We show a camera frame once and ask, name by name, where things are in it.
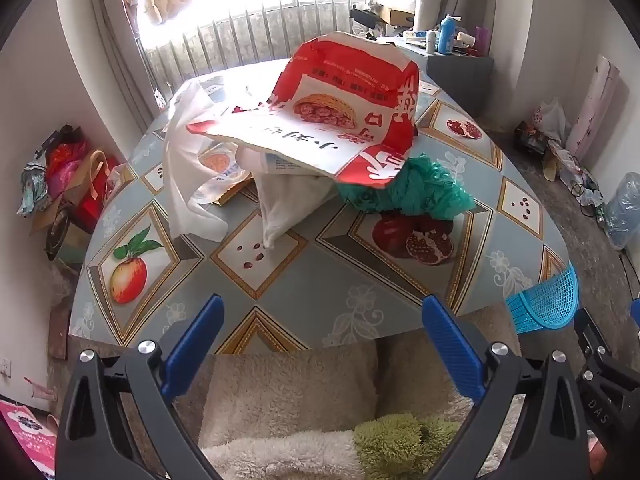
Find red bag beige handles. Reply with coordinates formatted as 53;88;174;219
75;150;125;233

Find pink printed bag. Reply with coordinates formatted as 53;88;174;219
0;400;58;476

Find pink patterned roll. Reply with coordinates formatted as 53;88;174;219
565;55;623;161

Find grey cabinet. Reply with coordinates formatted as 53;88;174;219
375;35;496;121

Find teal mesh bundle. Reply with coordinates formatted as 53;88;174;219
336;152;477;221

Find cardboard box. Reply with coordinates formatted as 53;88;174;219
350;0;418;28

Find red white printed bag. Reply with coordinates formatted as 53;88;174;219
186;31;421;190

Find red plastic bag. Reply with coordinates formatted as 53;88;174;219
47;142;92;196

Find floral cloth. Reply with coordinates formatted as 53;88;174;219
20;160;49;218

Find blue plastic basket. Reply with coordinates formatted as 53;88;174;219
505;260;581;336

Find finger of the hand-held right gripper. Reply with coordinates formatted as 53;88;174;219
573;307;612;368
629;298;640;356

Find orange white snack packet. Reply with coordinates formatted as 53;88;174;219
197;141;255;207

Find white packet blue print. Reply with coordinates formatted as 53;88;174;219
236;146;321;177

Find black cable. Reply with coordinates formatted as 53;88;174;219
569;180;606;211

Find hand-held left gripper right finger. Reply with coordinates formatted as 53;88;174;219
421;294;608;480

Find metal balcony railing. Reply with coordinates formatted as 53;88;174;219
132;0;361;106

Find green fuzzy cloth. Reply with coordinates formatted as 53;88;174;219
354;412;462;480

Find person's right hand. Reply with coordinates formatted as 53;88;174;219
588;435;610;477

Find clear bluish plastic bag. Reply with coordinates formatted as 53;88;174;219
602;172;640;251

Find white plastic floor bag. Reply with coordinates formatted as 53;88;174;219
532;97;571;143

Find blue plastic bottle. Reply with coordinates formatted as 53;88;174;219
437;14;463;56

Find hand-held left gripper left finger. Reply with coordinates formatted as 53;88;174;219
55;294;226;480

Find black bag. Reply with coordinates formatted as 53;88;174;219
350;7;383;31

